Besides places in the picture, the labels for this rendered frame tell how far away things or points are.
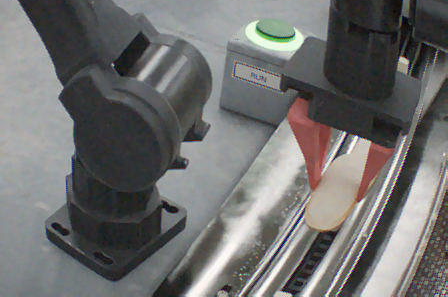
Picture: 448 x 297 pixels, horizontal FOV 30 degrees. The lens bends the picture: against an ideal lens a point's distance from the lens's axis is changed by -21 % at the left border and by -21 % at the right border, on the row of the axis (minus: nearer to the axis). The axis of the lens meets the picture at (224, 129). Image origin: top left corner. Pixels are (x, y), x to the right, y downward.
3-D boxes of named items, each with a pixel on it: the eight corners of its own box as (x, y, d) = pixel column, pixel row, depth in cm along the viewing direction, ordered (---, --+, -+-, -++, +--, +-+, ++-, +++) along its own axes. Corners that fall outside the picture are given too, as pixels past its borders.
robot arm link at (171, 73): (98, 140, 81) (76, 175, 76) (108, 34, 75) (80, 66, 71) (204, 174, 79) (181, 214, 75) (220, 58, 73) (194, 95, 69)
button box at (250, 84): (241, 99, 107) (253, 9, 100) (312, 124, 105) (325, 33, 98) (208, 140, 100) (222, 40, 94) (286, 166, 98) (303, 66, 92)
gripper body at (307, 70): (405, 144, 64) (420, 55, 59) (275, 97, 66) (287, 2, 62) (419, 101, 69) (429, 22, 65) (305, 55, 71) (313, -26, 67)
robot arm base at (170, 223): (110, 180, 87) (42, 235, 79) (113, 103, 83) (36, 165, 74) (190, 224, 84) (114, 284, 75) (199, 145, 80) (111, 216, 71)
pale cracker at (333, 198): (336, 151, 77) (338, 139, 76) (375, 165, 76) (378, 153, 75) (291, 226, 69) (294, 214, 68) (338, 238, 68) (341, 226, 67)
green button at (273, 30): (261, 27, 99) (263, 14, 98) (299, 39, 98) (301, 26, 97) (247, 42, 96) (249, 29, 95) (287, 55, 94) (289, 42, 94)
